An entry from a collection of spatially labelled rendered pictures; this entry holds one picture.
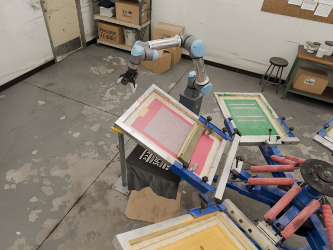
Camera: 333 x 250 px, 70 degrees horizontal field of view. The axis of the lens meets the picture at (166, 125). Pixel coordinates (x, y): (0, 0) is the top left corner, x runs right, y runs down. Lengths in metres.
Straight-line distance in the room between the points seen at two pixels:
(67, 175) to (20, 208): 0.58
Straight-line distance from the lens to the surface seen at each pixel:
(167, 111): 1.94
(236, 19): 5.32
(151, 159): 2.00
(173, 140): 1.79
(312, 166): 1.86
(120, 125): 1.63
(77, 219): 2.86
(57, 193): 3.10
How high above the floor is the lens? 2.46
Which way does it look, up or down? 41 degrees down
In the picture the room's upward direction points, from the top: 6 degrees clockwise
